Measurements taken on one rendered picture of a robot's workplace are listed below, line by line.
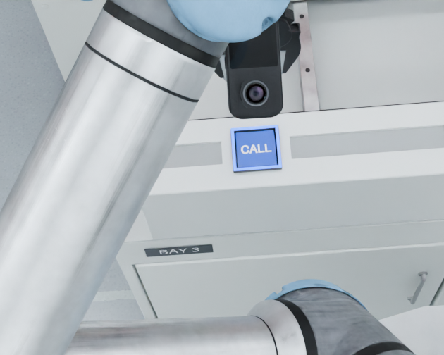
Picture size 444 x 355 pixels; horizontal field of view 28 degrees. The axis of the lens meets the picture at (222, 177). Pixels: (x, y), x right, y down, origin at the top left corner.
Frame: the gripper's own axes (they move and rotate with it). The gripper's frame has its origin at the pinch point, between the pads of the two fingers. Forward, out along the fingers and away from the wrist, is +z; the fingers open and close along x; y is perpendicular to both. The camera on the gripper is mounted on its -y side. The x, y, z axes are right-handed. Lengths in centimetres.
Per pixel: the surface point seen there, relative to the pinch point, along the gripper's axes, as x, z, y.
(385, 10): -20.3, 28.7, 28.7
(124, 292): 30, 111, 16
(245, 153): 1.3, 14.2, 0.2
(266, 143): -1.2, 14.2, 1.3
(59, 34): 37, 71, 59
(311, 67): -8.5, 25.7, 18.2
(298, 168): -4.7, 14.6, -2.1
